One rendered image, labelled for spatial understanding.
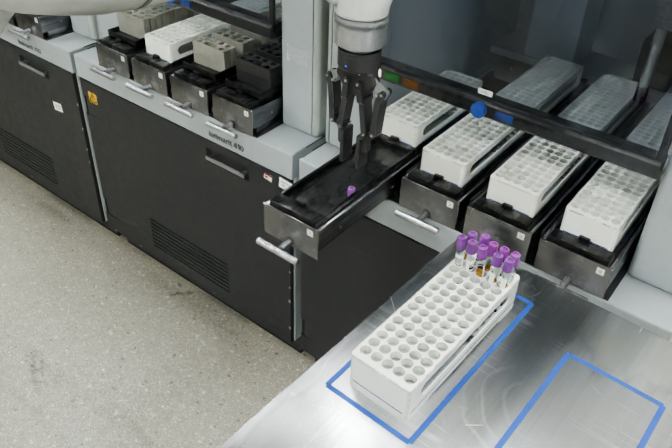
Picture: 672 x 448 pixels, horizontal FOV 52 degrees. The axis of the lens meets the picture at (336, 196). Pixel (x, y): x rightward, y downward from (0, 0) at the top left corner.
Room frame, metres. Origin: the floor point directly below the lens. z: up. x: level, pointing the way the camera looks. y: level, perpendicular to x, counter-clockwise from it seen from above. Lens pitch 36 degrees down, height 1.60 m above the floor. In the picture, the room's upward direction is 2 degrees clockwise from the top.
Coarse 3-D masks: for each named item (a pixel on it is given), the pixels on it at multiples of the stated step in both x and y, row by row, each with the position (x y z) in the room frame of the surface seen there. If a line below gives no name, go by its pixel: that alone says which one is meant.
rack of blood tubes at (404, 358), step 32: (448, 288) 0.78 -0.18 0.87; (480, 288) 0.77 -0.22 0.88; (512, 288) 0.78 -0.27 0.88; (416, 320) 0.71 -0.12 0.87; (448, 320) 0.72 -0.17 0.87; (480, 320) 0.71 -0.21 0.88; (352, 352) 0.64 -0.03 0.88; (384, 352) 0.65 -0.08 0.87; (416, 352) 0.64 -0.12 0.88; (448, 352) 0.64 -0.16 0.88; (352, 384) 0.63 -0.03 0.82; (384, 384) 0.60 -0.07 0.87; (416, 384) 0.59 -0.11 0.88
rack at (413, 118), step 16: (416, 96) 1.42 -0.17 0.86; (400, 112) 1.36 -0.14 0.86; (416, 112) 1.35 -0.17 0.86; (432, 112) 1.35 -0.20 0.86; (448, 112) 1.45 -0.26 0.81; (384, 128) 1.33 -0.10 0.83; (400, 128) 1.31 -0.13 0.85; (416, 128) 1.28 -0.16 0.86; (432, 128) 1.38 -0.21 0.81; (416, 144) 1.29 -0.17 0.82
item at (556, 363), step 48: (528, 288) 0.85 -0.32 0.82; (528, 336) 0.74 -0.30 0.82; (576, 336) 0.74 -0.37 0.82; (624, 336) 0.75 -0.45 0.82; (336, 384) 0.63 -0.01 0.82; (480, 384) 0.64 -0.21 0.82; (528, 384) 0.65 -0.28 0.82; (576, 384) 0.65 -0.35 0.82; (624, 384) 0.65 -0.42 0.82; (240, 432) 0.55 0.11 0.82; (288, 432) 0.55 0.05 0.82; (336, 432) 0.55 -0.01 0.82; (384, 432) 0.56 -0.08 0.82; (432, 432) 0.56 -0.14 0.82; (480, 432) 0.56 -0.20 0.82; (528, 432) 0.57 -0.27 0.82; (576, 432) 0.57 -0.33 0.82; (624, 432) 0.57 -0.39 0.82
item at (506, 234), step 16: (592, 160) 1.27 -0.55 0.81; (576, 176) 1.20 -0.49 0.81; (560, 192) 1.13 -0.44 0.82; (480, 208) 1.08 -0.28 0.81; (496, 208) 1.07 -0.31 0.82; (512, 208) 1.07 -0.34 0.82; (544, 208) 1.07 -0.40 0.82; (560, 208) 1.12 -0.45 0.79; (464, 224) 1.09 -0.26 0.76; (480, 224) 1.07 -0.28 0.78; (496, 224) 1.05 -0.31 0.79; (512, 224) 1.04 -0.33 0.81; (528, 224) 1.02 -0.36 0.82; (544, 224) 1.06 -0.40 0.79; (496, 240) 1.04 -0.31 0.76; (512, 240) 1.03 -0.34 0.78; (528, 240) 1.01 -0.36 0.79
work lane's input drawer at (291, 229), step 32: (448, 128) 1.38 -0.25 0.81; (352, 160) 1.24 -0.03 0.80; (384, 160) 1.24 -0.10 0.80; (416, 160) 1.26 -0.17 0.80; (288, 192) 1.10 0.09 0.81; (320, 192) 1.12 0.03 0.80; (384, 192) 1.16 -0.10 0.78; (288, 224) 1.03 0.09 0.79; (320, 224) 1.01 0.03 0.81; (352, 224) 1.08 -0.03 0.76; (288, 256) 0.98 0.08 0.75
